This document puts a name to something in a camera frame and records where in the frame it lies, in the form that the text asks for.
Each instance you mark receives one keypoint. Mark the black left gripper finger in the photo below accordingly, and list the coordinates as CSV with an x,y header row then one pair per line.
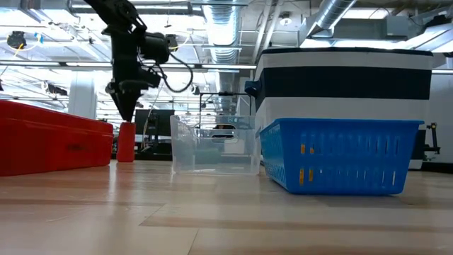
x,y
112,99
128,106

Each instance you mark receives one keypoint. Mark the silver corrugated ventilation duct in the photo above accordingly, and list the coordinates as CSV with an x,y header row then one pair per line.
x,y
331,14
221,32

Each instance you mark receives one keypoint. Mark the red first aid case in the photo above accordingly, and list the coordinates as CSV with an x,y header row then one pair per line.
x,y
53,141

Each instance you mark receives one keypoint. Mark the blue slotted plastic basket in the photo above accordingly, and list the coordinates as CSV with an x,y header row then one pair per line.
x,y
339,159

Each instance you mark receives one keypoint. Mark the clear bag of markers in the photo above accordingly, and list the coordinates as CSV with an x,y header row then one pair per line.
x,y
216,163

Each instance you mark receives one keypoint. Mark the green bandage roll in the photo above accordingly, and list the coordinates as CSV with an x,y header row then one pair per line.
x,y
209,156

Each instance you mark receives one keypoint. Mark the amber pill bottle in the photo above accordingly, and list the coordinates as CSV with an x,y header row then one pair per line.
x,y
302,176

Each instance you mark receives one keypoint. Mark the black ceiling mounted device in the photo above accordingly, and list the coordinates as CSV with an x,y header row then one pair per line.
x,y
16,39

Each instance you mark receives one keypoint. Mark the red bandage roll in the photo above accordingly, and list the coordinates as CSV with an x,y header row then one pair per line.
x,y
126,143

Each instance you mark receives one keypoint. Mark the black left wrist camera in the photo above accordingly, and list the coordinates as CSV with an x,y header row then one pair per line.
x,y
151,78

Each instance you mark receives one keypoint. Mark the black computer monitor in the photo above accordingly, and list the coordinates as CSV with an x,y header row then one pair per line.
x,y
157,122

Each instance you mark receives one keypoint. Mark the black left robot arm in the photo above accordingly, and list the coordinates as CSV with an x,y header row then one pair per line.
x,y
120,16

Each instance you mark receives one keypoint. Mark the black metal clamp mount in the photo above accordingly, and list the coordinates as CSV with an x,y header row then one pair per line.
x,y
433,141

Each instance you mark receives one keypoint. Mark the navy white striped fabric bin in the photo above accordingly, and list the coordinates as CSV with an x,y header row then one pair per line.
x,y
336,106

